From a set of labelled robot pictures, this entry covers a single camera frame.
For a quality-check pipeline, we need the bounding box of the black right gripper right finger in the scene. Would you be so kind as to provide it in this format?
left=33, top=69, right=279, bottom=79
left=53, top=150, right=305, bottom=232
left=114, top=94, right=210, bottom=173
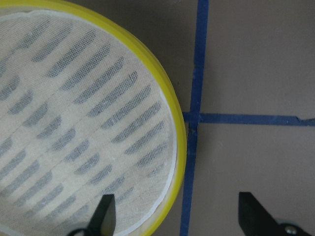
left=238, top=192, right=309, bottom=236

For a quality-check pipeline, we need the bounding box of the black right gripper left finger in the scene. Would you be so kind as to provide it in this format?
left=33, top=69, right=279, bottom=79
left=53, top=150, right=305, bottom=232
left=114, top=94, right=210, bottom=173
left=67, top=194, right=116, bottom=236

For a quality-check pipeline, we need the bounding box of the yellow steamer basket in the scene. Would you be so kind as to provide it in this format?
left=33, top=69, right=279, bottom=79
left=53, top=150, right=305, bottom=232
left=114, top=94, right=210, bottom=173
left=0, top=0, right=187, bottom=236

